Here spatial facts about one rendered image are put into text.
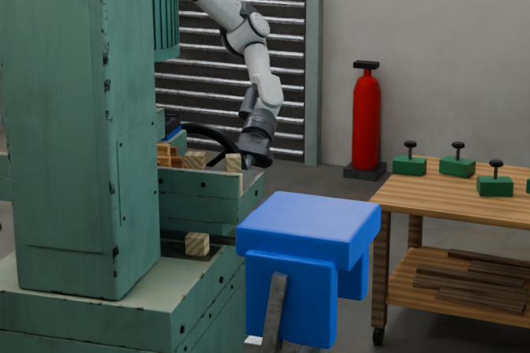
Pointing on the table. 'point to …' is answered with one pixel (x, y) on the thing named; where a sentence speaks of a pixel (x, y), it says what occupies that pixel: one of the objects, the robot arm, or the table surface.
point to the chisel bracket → (160, 124)
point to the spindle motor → (165, 7)
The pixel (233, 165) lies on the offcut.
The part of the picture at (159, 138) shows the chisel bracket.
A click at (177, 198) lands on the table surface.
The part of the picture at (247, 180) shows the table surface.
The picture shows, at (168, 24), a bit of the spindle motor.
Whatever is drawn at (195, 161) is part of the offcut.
